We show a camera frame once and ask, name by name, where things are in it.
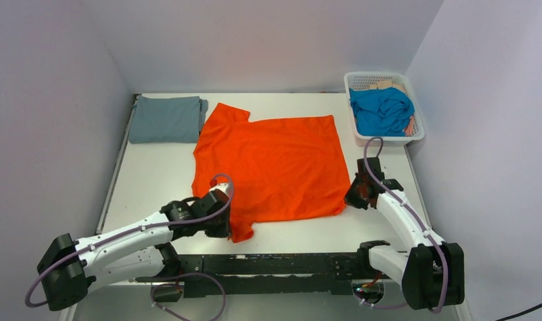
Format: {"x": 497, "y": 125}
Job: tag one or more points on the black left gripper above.
{"x": 221, "y": 220}

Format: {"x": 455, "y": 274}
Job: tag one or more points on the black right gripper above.
{"x": 357, "y": 194}

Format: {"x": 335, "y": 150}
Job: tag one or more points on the orange t shirt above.
{"x": 283, "y": 169}

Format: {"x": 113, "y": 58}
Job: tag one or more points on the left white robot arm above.
{"x": 71, "y": 269}

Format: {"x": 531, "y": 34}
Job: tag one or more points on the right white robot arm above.
{"x": 430, "y": 271}

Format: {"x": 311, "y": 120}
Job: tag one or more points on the blue t shirt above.
{"x": 384, "y": 112}

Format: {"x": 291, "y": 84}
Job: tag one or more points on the white plastic basket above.
{"x": 359, "y": 81}

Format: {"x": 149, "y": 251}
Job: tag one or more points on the folded grey-blue t shirt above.
{"x": 160, "y": 120}

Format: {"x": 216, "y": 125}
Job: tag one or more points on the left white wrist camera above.
{"x": 226, "y": 188}

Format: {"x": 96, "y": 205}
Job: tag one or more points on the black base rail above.
{"x": 339, "y": 273}

